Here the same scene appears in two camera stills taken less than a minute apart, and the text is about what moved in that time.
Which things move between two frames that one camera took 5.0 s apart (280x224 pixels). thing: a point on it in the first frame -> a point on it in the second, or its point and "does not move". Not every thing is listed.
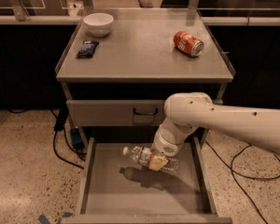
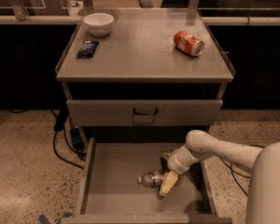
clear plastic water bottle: (144, 154) -> (151, 178)
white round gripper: (163, 147) -> (175, 164)
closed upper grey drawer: (116, 112) does not move
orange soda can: (189, 44) does not move
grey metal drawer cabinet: (118, 67) does not move
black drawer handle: (145, 113) does not move
